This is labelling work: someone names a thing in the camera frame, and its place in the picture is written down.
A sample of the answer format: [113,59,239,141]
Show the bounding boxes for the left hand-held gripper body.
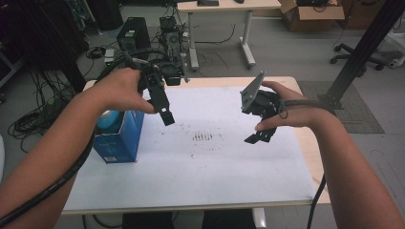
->
[137,52,191,89]

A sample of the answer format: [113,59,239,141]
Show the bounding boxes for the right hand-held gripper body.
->
[239,70,285,121]

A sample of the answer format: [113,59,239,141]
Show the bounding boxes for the blue bottle with white cap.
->
[96,109,124,135]

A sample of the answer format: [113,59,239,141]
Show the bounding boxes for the blue cardboard box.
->
[93,109,146,165]

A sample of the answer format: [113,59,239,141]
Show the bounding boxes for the person's right hand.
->
[254,80,323,132]

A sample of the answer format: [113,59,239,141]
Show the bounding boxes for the person's left hand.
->
[87,67,158,115]

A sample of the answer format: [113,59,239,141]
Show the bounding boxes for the open computer case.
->
[159,15,185,65]

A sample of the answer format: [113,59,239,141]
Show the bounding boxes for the black computer tower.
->
[116,16,153,55]

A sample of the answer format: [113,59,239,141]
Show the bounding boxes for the small white power unit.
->
[104,49,117,65]

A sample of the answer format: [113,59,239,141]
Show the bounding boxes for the white table mat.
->
[63,85,317,212]

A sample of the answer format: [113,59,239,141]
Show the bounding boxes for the white table leg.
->
[252,208,267,229]

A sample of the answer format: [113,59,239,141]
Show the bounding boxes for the white-legged wooden desk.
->
[176,0,283,72]

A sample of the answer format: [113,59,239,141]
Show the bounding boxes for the grey floor mat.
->
[297,80,386,135]

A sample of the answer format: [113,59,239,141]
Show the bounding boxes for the open brown cardboard box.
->
[279,0,346,32]

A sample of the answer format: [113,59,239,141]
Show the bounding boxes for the black office chair base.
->
[329,42,388,72]

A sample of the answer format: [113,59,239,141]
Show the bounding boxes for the right hand-held gripper black cable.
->
[277,98,338,229]

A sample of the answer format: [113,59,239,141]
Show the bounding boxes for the hand-held gripper black cable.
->
[0,47,171,228]
[277,98,338,229]

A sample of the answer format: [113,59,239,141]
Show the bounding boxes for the thin black floor cable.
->
[194,23,237,46]

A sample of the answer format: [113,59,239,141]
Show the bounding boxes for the coiled black cable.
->
[86,46,107,60]

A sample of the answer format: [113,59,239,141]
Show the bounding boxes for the black aluminium post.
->
[318,0,405,111]

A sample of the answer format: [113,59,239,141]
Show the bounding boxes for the tangle of black floor cables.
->
[8,68,79,154]

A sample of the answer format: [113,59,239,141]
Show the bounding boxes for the left hand-held gripper black cable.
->
[0,47,171,228]

